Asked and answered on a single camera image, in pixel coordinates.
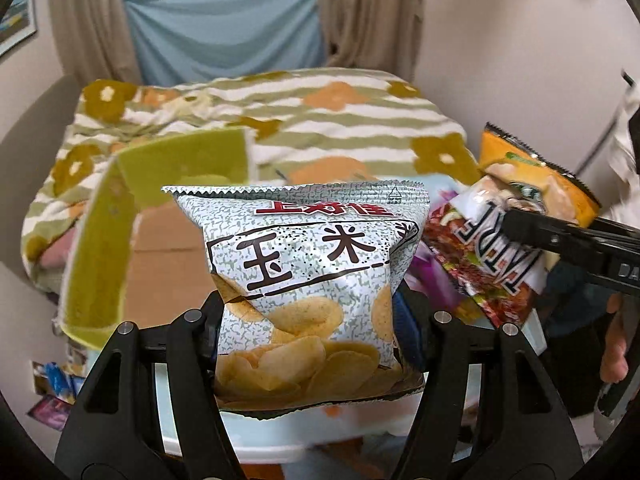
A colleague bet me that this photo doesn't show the red white snack bag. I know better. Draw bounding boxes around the red white snack bag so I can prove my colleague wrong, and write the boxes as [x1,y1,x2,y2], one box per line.
[423,177,547,327]

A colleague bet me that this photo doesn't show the white corn chips bag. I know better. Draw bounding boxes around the white corn chips bag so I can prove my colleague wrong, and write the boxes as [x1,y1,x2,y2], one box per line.
[167,180,431,417]

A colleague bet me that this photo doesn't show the person right hand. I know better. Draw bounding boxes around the person right hand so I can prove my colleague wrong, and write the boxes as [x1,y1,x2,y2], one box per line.
[600,292,628,384]

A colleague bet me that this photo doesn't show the orange snack bag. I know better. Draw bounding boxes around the orange snack bag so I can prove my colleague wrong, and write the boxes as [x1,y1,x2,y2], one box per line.
[478,122,601,228]

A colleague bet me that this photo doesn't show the white round table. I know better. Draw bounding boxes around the white round table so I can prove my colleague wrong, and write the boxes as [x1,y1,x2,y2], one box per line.
[154,309,549,466]

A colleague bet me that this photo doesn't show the green cardboard box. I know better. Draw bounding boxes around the green cardboard box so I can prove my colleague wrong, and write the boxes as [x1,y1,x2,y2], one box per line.
[58,127,255,350]

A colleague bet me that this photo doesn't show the green striped floral blanket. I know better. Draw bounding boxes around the green striped floral blanket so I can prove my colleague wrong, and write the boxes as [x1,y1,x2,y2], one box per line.
[21,68,478,292]

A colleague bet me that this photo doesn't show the beige right curtain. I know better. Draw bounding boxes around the beige right curtain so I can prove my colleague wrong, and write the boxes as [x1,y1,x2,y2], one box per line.
[318,0,423,80]

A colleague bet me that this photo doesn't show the beige curtain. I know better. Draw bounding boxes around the beige curtain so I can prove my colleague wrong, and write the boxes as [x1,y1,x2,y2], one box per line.
[49,0,142,86]
[318,0,423,80]

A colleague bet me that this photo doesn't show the beige left curtain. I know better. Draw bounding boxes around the beige left curtain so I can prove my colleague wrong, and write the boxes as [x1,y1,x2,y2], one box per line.
[49,0,142,86]

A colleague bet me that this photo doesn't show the light blue hanging sheet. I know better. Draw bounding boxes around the light blue hanging sheet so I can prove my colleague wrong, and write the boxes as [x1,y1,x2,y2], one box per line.
[125,0,326,87]

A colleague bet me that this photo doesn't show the framed building picture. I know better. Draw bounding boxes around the framed building picture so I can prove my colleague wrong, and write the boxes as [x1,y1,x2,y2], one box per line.
[0,0,37,58]

